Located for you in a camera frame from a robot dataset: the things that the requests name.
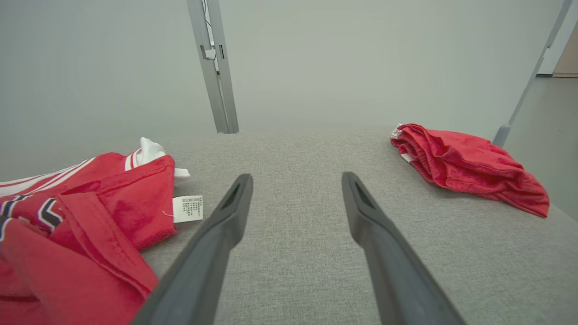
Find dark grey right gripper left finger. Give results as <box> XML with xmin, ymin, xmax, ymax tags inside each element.
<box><xmin>131</xmin><ymin>174</ymin><xmax>253</xmax><ymax>325</ymax></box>

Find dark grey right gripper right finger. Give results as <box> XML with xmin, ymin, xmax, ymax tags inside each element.
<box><xmin>342</xmin><ymin>172</ymin><xmax>466</xmax><ymax>325</ymax></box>

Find red jersey with white sleeves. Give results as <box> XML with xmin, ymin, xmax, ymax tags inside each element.
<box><xmin>0</xmin><ymin>137</ymin><xmax>204</xmax><ymax>325</ymax></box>

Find red shorts with white trim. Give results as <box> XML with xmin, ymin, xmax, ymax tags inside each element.
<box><xmin>391</xmin><ymin>123</ymin><xmax>550</xmax><ymax>218</ymax></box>

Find grey metal partition post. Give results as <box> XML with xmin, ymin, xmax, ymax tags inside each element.
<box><xmin>492</xmin><ymin>0</ymin><xmax>578</xmax><ymax>148</ymax></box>
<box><xmin>186</xmin><ymin>0</ymin><xmax>240</xmax><ymax>134</ymax></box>

